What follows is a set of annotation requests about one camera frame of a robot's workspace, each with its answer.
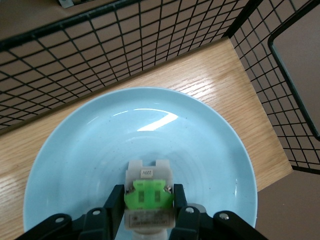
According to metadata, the light blue round plate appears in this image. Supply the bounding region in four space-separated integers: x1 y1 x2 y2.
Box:
23 86 258 240

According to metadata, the red push button switch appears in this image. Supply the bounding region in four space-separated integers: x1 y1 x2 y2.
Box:
123 159 175 240

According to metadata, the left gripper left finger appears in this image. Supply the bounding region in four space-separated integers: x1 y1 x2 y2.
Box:
23 184 126 240

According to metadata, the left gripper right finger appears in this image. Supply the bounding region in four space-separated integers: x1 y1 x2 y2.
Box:
169 183 268 240

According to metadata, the black wire basket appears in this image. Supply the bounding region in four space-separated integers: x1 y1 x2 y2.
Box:
0 0 320 240

